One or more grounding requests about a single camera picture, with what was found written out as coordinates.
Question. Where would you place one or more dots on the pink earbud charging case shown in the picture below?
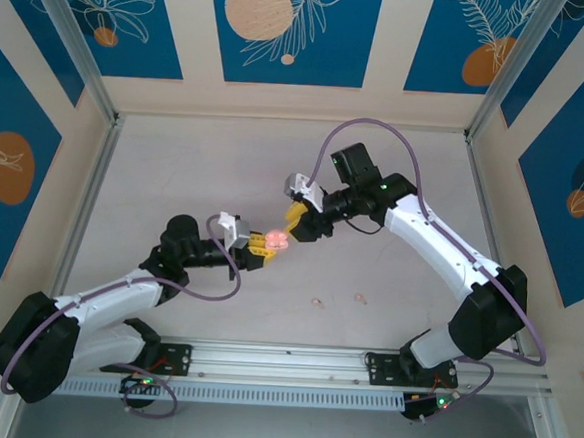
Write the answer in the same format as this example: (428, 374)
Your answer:
(276, 239)

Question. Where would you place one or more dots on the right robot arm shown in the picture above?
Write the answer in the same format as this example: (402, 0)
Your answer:
(491, 313)

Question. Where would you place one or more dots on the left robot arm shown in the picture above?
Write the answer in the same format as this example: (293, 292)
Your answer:
(27, 346)

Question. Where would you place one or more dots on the small circuit board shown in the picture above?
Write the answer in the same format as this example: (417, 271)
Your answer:
(142, 383)
(424, 408)

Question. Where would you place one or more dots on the grey metal panel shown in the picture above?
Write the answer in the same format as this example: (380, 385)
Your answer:
(282, 434)

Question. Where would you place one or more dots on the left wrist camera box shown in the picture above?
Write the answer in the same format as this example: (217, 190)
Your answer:
(238, 230)

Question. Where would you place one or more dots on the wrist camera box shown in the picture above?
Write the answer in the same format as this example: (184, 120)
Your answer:
(297, 184)
(238, 230)

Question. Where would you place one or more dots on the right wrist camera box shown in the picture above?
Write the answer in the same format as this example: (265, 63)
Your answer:
(297, 184)

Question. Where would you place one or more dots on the aluminium table side rail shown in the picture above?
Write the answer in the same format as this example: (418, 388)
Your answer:
(476, 167)
(93, 190)

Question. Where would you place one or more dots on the aluminium mounting rail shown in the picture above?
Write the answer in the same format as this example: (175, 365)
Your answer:
(287, 364)

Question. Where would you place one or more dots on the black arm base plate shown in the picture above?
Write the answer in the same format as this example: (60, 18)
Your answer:
(182, 359)
(386, 373)

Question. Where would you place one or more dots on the aluminium frame post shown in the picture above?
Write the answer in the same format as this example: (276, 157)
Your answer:
(76, 43)
(510, 69)

